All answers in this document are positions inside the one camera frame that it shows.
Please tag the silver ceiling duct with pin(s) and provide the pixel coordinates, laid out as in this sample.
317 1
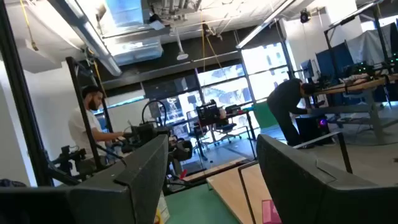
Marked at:
93 37

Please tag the black desk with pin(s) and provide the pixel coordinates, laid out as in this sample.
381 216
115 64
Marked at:
245 124

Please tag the black computer tower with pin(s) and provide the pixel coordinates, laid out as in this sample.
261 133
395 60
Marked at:
311 129

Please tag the blue partition panel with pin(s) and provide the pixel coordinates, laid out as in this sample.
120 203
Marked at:
334 62

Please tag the wooden shelf board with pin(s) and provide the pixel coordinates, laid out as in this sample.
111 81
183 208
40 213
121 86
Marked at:
230 193

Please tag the black frame post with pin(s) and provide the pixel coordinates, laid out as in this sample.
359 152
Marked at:
81 102

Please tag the grey fabric cover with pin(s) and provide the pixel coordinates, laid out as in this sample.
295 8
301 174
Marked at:
370 46

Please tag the ceiling light strip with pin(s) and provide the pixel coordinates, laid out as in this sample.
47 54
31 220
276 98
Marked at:
264 23

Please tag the magenta Raisin Bran cereal box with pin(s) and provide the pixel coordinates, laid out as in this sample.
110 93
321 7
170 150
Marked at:
269 213

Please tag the green table mat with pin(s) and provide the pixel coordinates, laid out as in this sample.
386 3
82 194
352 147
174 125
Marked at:
196 208

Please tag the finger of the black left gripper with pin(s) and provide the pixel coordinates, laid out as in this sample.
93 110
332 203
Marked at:
183 151

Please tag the black desk equipment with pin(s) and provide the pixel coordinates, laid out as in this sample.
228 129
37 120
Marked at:
208 113

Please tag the black ceiling spotlight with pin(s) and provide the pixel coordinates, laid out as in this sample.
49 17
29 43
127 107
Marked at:
305 16

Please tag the wooden workbench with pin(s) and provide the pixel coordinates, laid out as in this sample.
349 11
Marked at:
351 85

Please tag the black aluminium station frame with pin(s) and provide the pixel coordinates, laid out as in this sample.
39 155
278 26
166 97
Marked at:
18 93

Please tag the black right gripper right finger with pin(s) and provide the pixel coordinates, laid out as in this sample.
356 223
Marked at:
295 186

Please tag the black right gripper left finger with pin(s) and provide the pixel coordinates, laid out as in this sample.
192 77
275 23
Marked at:
124 193

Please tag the blue office chair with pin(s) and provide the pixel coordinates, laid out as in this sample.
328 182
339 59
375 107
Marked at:
227 127

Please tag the green board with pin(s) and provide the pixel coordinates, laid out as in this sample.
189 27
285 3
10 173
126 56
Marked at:
264 115

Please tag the person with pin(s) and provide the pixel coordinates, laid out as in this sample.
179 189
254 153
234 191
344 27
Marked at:
286 102
77 127

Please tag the yellow Corn Pops cereal box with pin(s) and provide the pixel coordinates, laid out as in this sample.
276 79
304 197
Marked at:
162 211

